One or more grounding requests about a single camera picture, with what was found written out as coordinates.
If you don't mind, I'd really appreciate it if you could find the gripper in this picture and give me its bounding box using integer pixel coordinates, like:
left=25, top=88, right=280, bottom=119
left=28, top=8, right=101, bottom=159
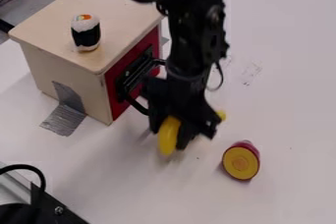
left=145, top=67, right=222, bottom=151

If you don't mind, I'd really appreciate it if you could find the yellow toy banana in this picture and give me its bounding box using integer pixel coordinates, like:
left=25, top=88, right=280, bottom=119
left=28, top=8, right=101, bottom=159
left=157, top=109, right=229, bottom=156

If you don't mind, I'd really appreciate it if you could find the round yellow and red toy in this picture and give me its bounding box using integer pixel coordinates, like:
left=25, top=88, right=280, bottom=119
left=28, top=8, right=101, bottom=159
left=220, top=140, right=263, bottom=182

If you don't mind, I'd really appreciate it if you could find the grey tape strip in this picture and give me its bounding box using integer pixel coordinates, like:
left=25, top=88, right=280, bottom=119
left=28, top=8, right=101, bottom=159
left=39, top=81, right=88, bottom=138

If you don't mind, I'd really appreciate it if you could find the toy sushi roll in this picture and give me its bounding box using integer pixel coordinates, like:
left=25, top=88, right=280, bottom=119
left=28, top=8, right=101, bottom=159
left=69, top=13, right=103, bottom=53

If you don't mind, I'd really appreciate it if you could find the wooden cabinet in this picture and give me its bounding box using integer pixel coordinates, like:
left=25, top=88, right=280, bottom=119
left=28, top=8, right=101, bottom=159
left=8, top=0, right=166, bottom=127

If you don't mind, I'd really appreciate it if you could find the black lab gear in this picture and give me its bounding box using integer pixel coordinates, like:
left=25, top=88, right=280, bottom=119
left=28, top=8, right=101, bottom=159
left=0, top=164, right=92, bottom=224

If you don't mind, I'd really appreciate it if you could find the red drawer with black handle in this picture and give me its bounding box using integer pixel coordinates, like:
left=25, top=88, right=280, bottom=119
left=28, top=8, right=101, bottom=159
left=102, top=26, right=168, bottom=122

